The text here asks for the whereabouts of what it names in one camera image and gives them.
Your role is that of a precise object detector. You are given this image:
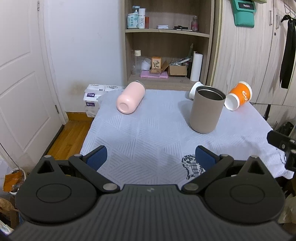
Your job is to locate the orange red bottle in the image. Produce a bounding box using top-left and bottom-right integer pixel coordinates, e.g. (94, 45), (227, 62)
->
(145, 16), (149, 29)

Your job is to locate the small floral wooden box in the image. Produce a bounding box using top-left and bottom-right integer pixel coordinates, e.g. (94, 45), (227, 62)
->
(150, 56), (162, 74)

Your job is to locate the clear bottle beige cap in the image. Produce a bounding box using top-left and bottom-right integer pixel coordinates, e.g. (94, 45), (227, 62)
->
(134, 50), (142, 74)

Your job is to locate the white WIG bottle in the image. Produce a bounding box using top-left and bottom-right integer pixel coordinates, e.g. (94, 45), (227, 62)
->
(138, 8), (146, 29)

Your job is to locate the taupe metal tumbler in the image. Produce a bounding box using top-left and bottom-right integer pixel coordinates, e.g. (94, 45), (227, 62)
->
(189, 86), (226, 133)

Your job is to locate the white floral paper cup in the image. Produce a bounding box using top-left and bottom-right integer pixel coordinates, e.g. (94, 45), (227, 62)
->
(189, 81), (204, 100)

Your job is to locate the white paper towel roll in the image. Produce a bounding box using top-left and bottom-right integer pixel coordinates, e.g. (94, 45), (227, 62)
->
(190, 51), (203, 82)

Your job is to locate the white flat item on shelf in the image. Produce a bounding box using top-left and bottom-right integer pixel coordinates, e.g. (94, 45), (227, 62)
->
(157, 25), (169, 29)

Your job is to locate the black ribbon tie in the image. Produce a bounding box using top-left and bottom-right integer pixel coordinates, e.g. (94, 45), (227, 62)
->
(280, 15), (295, 89)

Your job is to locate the teal label white jar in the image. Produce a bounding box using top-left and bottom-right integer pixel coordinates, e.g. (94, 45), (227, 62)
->
(127, 6), (140, 29)

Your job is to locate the pink flat box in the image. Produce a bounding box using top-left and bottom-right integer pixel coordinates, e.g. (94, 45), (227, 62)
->
(140, 70), (168, 79)

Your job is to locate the wooden wardrobe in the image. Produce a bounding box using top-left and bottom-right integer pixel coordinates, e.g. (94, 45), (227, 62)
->
(207, 1), (295, 128)

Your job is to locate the teal hanging pouch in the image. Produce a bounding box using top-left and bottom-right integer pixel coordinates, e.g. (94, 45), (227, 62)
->
(231, 0), (256, 28)

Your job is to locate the bucket with orange bag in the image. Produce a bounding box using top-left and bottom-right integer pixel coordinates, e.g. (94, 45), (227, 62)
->
(3, 168), (27, 195)

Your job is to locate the white door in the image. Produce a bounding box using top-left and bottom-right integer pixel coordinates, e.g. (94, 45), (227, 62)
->
(1, 1), (62, 170)

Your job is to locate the brown cardboard box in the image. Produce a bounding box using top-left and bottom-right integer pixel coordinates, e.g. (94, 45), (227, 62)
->
(162, 61), (187, 76)

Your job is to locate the small pink bottle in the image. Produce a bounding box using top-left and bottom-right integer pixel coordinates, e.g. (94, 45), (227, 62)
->
(191, 16), (198, 32)

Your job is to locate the tissue pack bundle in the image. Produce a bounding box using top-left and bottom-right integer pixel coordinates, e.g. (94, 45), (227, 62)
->
(83, 84), (123, 118)

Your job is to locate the wooden shelf unit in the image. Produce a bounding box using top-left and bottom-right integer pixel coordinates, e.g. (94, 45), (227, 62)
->
(120, 1), (218, 90)

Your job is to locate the orange paper cup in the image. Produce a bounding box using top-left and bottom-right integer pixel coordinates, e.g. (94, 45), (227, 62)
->
(224, 81), (252, 111)

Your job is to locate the black flat item on shelf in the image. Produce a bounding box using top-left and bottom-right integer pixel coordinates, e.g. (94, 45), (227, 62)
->
(173, 26), (193, 32)

